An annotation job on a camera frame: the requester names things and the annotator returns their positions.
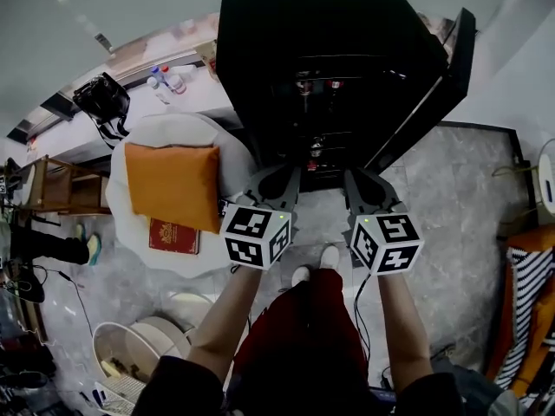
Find white round appliance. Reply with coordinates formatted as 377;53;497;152
534;152;555;227

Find small white round stool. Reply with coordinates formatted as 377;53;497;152
167;291;216;321

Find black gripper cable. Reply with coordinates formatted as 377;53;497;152
352;272;375;360

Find white wire basket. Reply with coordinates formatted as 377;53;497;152
100;374;147;416

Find orange cushion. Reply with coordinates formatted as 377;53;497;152
124;142;222;235

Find white counter cabinet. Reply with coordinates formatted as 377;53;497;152
6;61;244;166

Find red book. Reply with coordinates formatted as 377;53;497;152
148;218;201;256

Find clear bottle white cap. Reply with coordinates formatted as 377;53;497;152
146;75;173;106

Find black white striped cushion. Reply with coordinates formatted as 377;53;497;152
493;246;555;390

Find black bag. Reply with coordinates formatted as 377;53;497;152
72;72;131;150

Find brown patterned box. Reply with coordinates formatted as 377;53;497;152
193;40;219;82

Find white round armchair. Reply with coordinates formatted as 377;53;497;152
106;113;258;276

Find wooden shelf unit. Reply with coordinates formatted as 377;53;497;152
17;154;112;217

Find black floor cable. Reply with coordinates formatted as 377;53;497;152
30;263;95;342

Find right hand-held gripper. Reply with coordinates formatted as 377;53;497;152
342;167;425;276

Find red label bottle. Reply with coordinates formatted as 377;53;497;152
296;80;316;113

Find person's black top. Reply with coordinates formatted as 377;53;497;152
134;355;467;416

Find thin pale cable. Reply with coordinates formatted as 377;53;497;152
491;138;555;179

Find black fridge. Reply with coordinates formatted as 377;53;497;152
215;0;477;192

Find clear bottle red cap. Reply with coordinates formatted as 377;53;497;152
160;64;188;96

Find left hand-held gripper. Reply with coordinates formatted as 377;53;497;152
219;166;304;271

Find white round bin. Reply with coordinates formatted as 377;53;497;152
92;322;162;381

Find person's right forearm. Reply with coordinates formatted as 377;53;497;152
376;270;434;394

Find person's right white shoe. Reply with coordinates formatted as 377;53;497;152
319;244;341;270

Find person's left forearm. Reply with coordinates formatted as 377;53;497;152
186;265;264;374

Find person's dark red trousers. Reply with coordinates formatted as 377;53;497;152
232;269;369;392

